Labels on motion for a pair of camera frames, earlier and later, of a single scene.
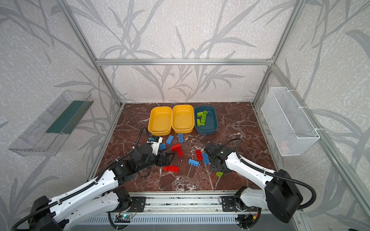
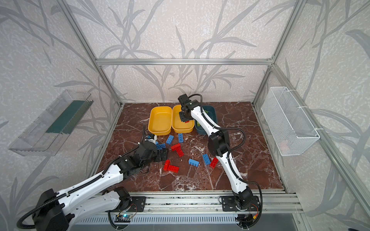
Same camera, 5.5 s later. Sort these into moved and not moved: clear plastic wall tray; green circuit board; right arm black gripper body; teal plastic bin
Moved: right arm black gripper body
Not moved: clear plastic wall tray; teal plastic bin; green circuit board
